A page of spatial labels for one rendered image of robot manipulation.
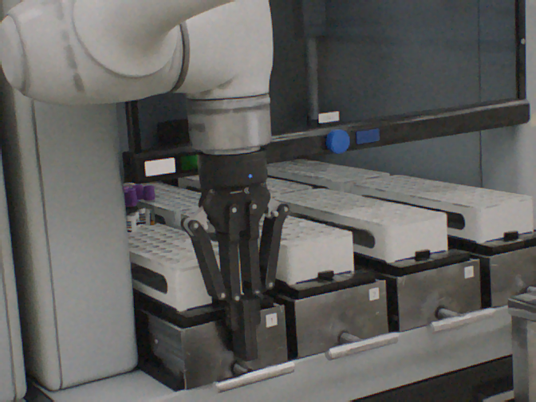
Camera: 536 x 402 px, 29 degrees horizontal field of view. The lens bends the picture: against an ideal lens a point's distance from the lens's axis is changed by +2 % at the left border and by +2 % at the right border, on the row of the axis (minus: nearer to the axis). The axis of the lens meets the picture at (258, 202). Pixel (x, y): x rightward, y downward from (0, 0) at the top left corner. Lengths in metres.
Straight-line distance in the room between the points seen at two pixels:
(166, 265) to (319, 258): 0.20
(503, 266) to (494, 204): 0.09
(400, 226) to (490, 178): 0.28
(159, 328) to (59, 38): 0.39
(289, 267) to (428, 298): 0.20
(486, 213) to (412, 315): 0.19
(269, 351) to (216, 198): 0.21
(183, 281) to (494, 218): 0.48
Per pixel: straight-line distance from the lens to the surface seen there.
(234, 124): 1.09
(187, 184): 1.82
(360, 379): 1.32
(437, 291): 1.37
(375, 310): 1.31
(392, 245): 1.35
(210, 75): 1.06
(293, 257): 1.27
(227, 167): 1.10
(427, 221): 1.38
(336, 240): 1.30
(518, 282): 1.46
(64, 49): 0.98
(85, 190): 1.19
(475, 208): 1.45
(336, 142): 1.30
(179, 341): 1.17
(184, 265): 1.21
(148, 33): 0.94
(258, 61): 1.09
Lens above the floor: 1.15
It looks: 11 degrees down
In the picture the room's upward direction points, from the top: 4 degrees counter-clockwise
